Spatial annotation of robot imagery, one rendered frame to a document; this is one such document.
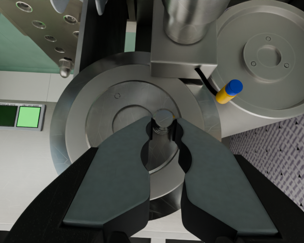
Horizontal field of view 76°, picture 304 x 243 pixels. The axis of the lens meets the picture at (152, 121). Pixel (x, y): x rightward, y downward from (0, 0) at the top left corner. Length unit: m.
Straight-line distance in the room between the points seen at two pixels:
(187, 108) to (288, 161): 0.16
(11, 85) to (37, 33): 3.20
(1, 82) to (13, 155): 3.23
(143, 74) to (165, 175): 0.09
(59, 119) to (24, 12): 0.30
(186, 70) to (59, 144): 0.12
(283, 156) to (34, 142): 0.52
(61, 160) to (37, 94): 3.25
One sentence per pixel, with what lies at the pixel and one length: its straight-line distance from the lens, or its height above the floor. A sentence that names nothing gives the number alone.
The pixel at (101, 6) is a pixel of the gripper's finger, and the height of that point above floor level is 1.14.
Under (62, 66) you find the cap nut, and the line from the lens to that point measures 0.58.
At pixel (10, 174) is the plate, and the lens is 0.60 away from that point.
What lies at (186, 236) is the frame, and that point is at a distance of 0.53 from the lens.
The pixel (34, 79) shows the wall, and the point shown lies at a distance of 3.54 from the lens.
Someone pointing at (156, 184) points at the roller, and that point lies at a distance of 0.16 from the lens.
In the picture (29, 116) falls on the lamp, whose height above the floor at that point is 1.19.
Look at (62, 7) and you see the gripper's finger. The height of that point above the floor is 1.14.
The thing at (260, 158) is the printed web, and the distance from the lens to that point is 0.34.
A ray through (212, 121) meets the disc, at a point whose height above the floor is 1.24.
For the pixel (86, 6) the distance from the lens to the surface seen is 0.24.
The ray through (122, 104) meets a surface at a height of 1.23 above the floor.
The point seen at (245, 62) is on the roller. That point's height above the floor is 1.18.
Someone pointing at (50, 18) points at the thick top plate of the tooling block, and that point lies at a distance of 0.45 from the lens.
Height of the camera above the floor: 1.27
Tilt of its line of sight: 11 degrees down
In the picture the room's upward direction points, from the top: 177 degrees counter-clockwise
